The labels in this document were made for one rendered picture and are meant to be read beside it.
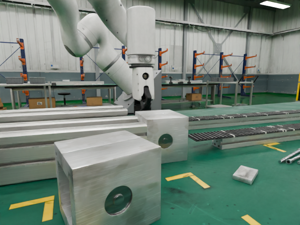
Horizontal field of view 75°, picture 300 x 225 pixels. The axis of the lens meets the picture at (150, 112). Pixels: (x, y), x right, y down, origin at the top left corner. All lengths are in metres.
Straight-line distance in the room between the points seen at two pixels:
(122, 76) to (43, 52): 7.21
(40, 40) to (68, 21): 7.28
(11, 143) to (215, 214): 0.32
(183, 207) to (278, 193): 0.15
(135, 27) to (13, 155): 0.42
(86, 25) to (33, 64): 7.17
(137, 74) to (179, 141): 0.25
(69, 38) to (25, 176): 0.69
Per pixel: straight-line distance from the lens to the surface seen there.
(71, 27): 0.95
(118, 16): 0.69
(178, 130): 0.40
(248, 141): 0.57
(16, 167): 0.39
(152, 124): 0.38
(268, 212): 0.33
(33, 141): 0.37
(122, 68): 1.02
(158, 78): 1.02
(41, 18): 8.34
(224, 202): 0.32
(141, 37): 0.58
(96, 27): 1.02
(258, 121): 0.86
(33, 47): 8.19
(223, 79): 4.73
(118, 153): 0.21
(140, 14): 0.59
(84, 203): 0.21
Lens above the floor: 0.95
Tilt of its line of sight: 10 degrees down
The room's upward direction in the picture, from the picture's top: straight up
